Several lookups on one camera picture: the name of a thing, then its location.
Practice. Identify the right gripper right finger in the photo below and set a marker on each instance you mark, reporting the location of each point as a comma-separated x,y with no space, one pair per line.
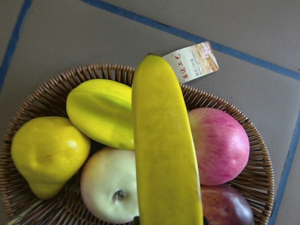
205,221

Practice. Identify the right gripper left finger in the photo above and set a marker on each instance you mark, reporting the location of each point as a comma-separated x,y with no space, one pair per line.
136,221

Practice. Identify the brown wicker basket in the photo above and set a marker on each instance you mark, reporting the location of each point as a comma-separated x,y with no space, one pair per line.
255,183

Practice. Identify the paper basket tag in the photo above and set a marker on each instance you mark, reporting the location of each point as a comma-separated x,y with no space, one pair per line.
193,62

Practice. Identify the dark purple mango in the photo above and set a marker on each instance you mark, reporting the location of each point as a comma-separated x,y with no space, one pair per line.
224,205

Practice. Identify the pale green apple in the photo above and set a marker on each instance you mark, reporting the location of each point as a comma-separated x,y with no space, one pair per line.
108,185

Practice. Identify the red apple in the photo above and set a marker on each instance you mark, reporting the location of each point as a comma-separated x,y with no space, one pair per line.
221,144

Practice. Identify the yellow pear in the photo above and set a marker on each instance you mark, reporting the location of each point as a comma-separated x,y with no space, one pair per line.
48,151

